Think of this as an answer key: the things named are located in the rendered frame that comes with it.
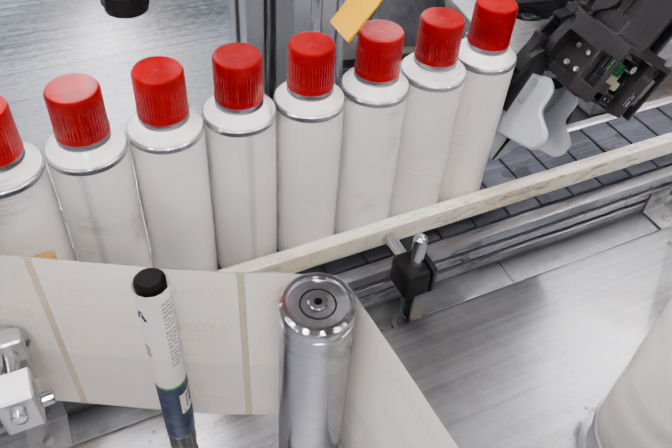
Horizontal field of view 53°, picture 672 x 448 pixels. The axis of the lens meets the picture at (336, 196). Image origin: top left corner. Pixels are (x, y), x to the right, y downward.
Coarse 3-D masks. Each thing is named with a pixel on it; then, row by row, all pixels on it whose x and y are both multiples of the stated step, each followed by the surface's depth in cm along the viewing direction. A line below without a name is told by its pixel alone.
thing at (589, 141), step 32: (608, 128) 74; (640, 128) 75; (512, 160) 70; (544, 160) 70; (576, 160) 70; (576, 192) 67; (448, 224) 62; (480, 224) 63; (352, 256) 59; (384, 256) 59
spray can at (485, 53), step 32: (480, 0) 51; (512, 0) 51; (480, 32) 51; (480, 64) 52; (512, 64) 53; (480, 96) 54; (480, 128) 56; (448, 160) 59; (480, 160) 59; (448, 192) 62
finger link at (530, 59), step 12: (540, 36) 55; (528, 48) 56; (540, 48) 56; (528, 60) 56; (540, 60) 56; (516, 72) 57; (528, 72) 57; (540, 72) 57; (516, 84) 58; (516, 96) 58; (504, 108) 59
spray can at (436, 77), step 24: (432, 24) 48; (456, 24) 48; (432, 48) 49; (456, 48) 49; (408, 72) 51; (432, 72) 50; (456, 72) 51; (408, 96) 52; (432, 96) 51; (456, 96) 52; (408, 120) 53; (432, 120) 52; (408, 144) 54; (432, 144) 54; (408, 168) 56; (432, 168) 56; (408, 192) 58; (432, 192) 58
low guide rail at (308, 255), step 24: (648, 144) 67; (552, 168) 64; (576, 168) 64; (600, 168) 65; (480, 192) 61; (504, 192) 61; (528, 192) 62; (408, 216) 58; (432, 216) 58; (456, 216) 60; (336, 240) 55; (360, 240) 56; (240, 264) 53; (264, 264) 53; (288, 264) 54; (312, 264) 55
